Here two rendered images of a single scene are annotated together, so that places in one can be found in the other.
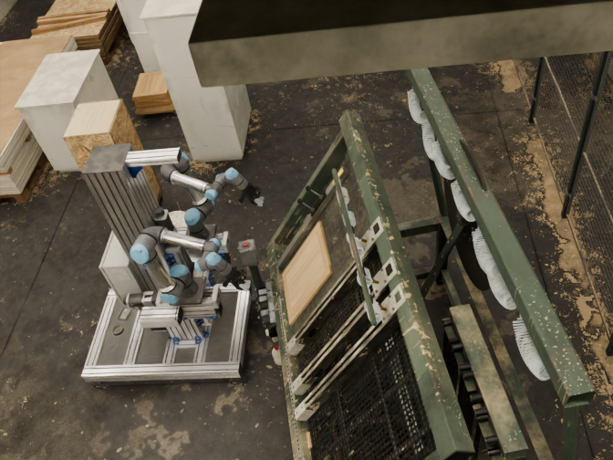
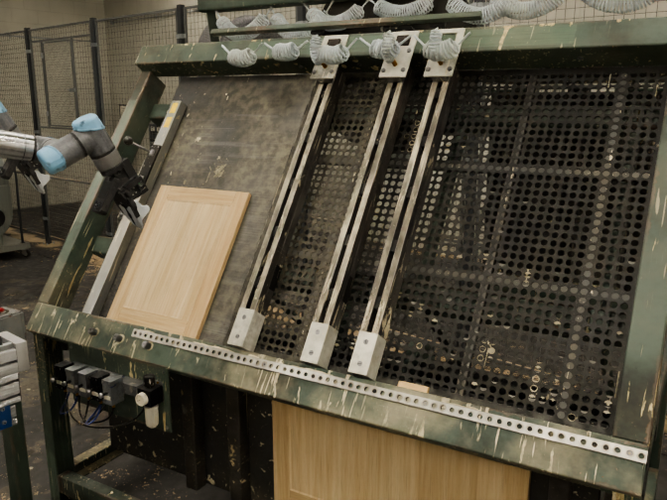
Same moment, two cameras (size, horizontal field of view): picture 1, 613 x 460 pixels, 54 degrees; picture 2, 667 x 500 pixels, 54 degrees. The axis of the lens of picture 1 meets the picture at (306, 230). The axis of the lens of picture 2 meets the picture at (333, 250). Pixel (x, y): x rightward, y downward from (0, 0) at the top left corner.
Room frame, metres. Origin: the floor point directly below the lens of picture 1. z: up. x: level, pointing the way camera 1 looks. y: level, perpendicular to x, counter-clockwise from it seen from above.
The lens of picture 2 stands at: (0.80, 1.82, 1.69)
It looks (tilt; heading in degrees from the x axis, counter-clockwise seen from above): 13 degrees down; 300
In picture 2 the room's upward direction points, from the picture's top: straight up
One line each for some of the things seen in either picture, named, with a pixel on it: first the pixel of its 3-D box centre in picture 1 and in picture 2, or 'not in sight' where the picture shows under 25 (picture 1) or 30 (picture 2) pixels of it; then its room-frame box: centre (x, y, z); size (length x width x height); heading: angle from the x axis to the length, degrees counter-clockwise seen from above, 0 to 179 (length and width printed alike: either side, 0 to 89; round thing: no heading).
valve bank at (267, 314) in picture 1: (266, 310); (102, 392); (2.56, 0.39, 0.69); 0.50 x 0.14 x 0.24; 0
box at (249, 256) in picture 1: (248, 253); (1, 335); (3.00, 0.46, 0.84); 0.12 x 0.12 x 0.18; 0
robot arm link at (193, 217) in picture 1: (193, 219); not in sight; (3.09, 0.77, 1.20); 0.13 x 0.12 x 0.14; 144
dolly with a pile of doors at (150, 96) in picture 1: (158, 94); not in sight; (6.48, 1.46, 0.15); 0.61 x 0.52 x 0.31; 169
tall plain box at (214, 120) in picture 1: (204, 71); not in sight; (5.57, 0.71, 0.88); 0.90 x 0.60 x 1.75; 169
